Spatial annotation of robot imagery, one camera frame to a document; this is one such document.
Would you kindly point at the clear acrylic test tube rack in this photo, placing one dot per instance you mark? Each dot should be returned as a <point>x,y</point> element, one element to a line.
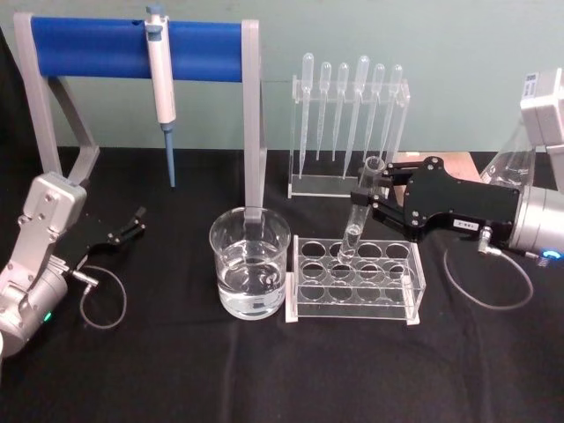
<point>352,304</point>

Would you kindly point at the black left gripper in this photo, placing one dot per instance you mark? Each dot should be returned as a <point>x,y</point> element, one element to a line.
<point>86,240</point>

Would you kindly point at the glass beaker with water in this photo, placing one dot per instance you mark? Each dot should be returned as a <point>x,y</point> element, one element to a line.
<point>249,282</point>

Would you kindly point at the clear glass conical flask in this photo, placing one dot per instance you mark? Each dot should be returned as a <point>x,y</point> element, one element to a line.
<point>513,163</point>

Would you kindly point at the clear glass test tube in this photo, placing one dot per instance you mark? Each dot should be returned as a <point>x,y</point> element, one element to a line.
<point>351,240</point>

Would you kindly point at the clear acrylic pipette rack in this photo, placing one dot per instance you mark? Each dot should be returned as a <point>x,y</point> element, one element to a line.
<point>321,185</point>

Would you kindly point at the clear plastic transfer pipette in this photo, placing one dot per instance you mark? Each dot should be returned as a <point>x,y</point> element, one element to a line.
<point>342,75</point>
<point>306,70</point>
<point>324,75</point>
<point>395,77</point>
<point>377,77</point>
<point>361,70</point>

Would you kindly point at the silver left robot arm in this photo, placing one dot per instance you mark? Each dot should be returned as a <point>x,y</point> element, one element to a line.
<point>42,220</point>

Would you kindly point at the grey stand with blue bar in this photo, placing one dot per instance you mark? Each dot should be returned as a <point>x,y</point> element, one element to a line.
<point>110,48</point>

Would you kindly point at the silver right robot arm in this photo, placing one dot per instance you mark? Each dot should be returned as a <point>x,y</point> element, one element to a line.
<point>542,216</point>

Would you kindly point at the white and blue micropipette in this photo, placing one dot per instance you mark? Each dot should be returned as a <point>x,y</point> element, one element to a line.
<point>161,79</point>

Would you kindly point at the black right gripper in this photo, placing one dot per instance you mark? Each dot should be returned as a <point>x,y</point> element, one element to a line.
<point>458,202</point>

